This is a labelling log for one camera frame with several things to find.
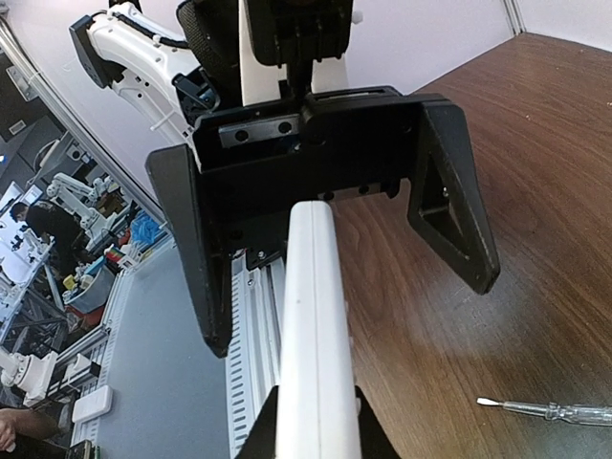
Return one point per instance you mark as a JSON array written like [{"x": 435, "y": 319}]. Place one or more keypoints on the person in dark clothes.
[{"x": 50, "y": 221}]

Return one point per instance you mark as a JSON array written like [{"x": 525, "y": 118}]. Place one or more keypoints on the right aluminium corner post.
[{"x": 514, "y": 16}]

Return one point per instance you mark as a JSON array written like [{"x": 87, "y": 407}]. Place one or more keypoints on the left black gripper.
[{"x": 258, "y": 161}]

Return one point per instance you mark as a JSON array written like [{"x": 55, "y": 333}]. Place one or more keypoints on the white remote control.
[{"x": 317, "y": 408}]

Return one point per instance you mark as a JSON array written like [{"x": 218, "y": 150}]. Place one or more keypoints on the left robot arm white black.
[{"x": 174, "y": 80}]

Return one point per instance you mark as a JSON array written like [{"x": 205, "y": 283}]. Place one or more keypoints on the clear handle screwdriver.
[{"x": 582, "y": 415}]

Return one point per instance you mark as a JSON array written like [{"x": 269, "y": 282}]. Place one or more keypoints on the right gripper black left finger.
[{"x": 260, "y": 443}]

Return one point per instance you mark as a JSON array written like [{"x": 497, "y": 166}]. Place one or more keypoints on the front aluminium rail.
[{"x": 172, "y": 398}]

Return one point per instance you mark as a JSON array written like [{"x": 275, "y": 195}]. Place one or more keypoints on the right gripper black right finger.
[{"x": 374, "y": 442}]

